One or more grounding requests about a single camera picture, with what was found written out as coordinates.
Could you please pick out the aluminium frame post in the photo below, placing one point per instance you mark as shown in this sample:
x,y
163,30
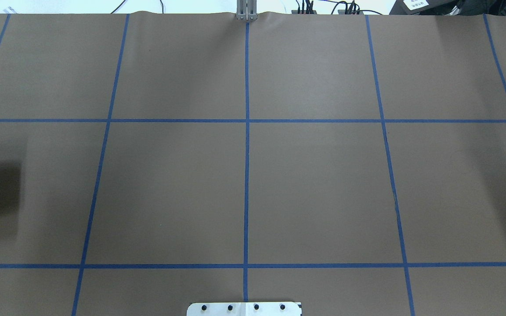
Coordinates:
x,y
246,10

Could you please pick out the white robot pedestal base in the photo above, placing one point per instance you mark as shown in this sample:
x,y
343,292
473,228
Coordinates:
x,y
245,309

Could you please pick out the black USB hub with cables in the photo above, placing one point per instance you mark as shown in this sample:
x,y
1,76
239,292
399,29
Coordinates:
x,y
304,7

